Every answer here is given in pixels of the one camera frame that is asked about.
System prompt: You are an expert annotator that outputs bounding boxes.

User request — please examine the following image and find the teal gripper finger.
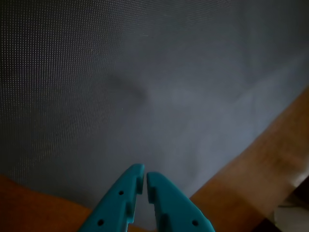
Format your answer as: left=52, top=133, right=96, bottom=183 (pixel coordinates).
left=144, top=171, right=214, bottom=232
left=79, top=163, right=145, bottom=232

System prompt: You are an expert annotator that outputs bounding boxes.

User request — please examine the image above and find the grey woven mat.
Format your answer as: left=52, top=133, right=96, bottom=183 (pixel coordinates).
left=0, top=0, right=309, bottom=211

